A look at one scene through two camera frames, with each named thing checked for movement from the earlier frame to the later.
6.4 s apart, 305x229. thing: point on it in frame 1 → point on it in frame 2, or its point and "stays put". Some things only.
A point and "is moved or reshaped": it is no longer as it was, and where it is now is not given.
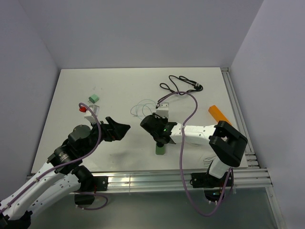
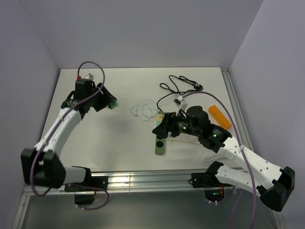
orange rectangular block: [217, 115] stays put
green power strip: [159, 150] stays put
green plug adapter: [93, 98] is moved or reshaped
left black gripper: [114, 130] → [106, 98]
